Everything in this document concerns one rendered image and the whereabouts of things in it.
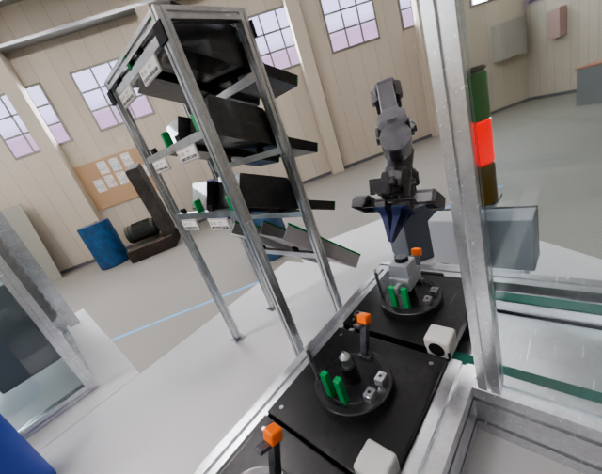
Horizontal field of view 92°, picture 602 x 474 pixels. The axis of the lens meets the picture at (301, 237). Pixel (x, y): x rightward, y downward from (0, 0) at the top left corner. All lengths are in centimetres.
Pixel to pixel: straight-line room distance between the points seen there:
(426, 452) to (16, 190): 939
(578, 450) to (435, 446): 19
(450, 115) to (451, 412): 42
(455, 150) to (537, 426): 42
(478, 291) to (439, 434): 22
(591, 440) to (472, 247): 31
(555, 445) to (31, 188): 934
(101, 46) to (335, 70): 531
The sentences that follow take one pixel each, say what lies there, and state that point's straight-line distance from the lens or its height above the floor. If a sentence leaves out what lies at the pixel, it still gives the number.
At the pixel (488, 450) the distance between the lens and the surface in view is 65.
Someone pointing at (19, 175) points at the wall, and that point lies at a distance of 940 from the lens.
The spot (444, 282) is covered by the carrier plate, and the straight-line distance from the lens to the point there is 80.
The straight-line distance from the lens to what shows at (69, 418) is 124.
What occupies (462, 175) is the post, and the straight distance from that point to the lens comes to 39.
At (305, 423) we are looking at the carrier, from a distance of 58.
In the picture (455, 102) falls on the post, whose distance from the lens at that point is 37.
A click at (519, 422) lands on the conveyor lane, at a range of 62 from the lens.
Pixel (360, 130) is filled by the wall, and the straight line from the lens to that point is 856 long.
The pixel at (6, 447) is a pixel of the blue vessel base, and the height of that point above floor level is 102.
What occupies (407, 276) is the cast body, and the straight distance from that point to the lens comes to 67.
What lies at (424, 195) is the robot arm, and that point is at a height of 123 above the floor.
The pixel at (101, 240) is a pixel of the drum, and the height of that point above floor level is 63.
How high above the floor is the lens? 142
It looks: 20 degrees down
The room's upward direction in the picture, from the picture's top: 19 degrees counter-clockwise
